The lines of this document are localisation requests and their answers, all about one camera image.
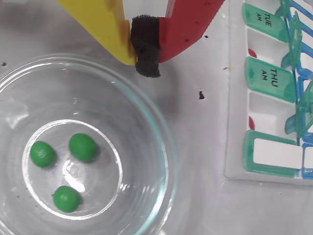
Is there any glass bowl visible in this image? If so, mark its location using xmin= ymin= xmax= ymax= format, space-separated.
xmin=0 ymin=53 xmax=178 ymax=235

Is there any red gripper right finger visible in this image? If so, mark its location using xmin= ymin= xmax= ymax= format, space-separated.
xmin=131 ymin=0 xmax=225 ymax=79

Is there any white table cloth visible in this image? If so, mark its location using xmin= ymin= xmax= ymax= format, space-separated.
xmin=0 ymin=0 xmax=313 ymax=235

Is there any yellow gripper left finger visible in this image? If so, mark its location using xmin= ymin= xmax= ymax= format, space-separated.
xmin=56 ymin=0 xmax=137 ymax=66

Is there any green round pill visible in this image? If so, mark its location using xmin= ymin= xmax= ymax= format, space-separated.
xmin=53 ymin=185 xmax=81 ymax=213
xmin=29 ymin=141 xmax=56 ymax=168
xmin=68 ymin=133 xmax=98 ymax=163

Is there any weekly pill organizer box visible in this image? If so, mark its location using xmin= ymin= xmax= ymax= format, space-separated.
xmin=224 ymin=0 xmax=313 ymax=187

